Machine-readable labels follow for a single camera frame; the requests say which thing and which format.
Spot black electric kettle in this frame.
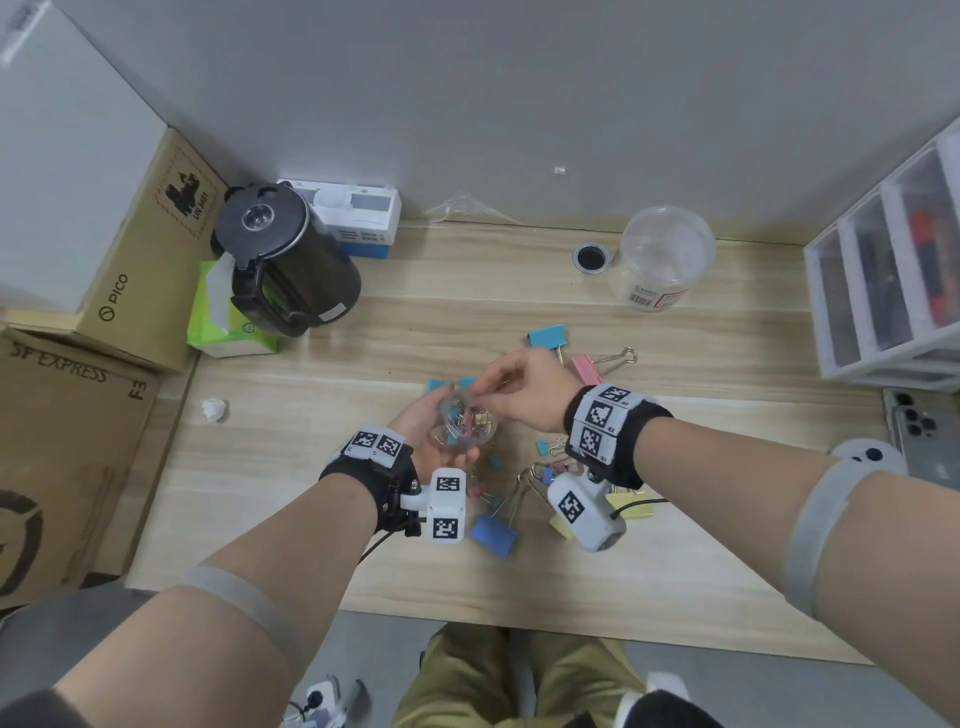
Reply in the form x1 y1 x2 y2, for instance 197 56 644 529
211 182 363 339

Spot white power strip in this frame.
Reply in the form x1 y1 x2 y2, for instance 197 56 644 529
281 674 354 728

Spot large clear plastic jar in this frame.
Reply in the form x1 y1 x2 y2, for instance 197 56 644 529
611 224 714 313

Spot brown cardboard box white top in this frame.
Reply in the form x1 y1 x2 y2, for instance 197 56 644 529
0 0 230 375

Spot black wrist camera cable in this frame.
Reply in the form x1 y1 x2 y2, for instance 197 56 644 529
608 496 670 523
358 524 410 565

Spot silver clip handle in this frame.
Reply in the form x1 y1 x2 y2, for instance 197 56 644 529
605 487 655 520

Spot silver smartphone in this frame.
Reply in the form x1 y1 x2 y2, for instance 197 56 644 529
883 387 960 493

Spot black marker wrist strap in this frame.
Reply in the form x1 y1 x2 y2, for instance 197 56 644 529
318 425 421 535
562 383 675 490

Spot person's black white shoe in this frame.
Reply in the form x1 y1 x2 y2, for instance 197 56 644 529
611 671 725 728

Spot big brown box black logo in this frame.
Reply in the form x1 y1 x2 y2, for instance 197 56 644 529
0 326 163 610

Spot small clear plastic jar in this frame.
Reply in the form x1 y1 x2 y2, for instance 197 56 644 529
428 382 500 451

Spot white plastic drawer organiser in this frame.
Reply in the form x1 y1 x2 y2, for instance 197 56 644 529
803 116 960 391

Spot person's right hand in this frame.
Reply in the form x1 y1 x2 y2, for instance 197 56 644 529
468 346 588 436

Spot clear plastic wrap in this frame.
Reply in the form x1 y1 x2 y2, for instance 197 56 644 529
423 191 519 226

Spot pile of small colourful clips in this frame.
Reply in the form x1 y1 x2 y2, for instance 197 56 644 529
431 389 575 511

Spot white and blue box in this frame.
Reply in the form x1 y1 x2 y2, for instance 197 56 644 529
277 178 403 260

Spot person's right forearm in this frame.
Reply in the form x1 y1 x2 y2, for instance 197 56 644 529
633 416 960 728

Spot person's black sleeve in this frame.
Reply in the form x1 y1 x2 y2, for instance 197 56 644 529
0 688 91 728

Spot large blue binder clip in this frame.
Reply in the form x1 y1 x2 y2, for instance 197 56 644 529
470 472 534 560

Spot person's left hand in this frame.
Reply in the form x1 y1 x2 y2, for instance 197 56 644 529
386 386 489 489

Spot large pink binder clip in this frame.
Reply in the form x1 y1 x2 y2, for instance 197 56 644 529
568 346 639 388

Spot white round controller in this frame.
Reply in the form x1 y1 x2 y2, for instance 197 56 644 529
828 437 910 478

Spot person's left forearm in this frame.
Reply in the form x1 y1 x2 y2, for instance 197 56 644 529
56 472 380 728

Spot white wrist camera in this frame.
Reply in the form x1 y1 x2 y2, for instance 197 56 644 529
401 467 470 547
545 473 628 554

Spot person's olive trousers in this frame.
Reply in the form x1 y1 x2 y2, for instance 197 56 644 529
391 622 650 728

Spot green tissue pack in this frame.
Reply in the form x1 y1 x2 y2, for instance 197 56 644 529
187 253 280 360

